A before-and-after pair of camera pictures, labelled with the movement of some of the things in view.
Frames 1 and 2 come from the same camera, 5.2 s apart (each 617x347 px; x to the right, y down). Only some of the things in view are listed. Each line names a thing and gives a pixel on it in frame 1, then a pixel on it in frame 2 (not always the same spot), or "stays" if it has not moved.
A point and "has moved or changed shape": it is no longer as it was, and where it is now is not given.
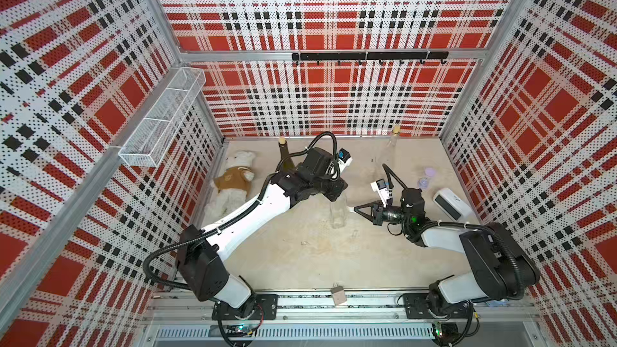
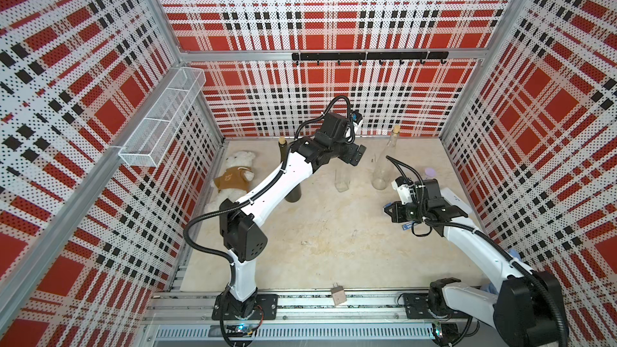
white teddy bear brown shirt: [232, 185] stays
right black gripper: [375, 216] -> [396, 216]
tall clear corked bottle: [386, 156] stays
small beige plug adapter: [338, 294] stays
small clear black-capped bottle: [338, 210] has moved or changed shape
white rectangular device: [453, 204] stays
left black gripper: [339, 185] -> [349, 157]
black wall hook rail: [371, 55] stays
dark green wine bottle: [287, 165] stays
